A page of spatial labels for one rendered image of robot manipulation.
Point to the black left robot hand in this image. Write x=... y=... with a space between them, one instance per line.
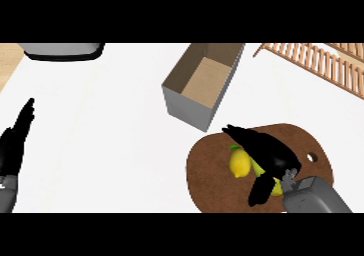
x=10 y=143

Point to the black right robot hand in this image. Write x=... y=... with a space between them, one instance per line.
x=267 y=151

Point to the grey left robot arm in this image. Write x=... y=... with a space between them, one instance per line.
x=3 y=196

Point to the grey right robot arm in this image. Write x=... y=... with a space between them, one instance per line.
x=312 y=196

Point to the yellow lemon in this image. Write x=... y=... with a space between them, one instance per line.
x=276 y=188
x=239 y=162

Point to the round brown cutting board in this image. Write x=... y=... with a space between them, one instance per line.
x=216 y=186

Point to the open cardboard box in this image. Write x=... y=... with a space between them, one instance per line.
x=201 y=83

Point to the wooden dish rack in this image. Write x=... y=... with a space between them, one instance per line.
x=332 y=63

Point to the grey appliance with black base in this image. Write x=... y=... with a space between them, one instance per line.
x=64 y=50

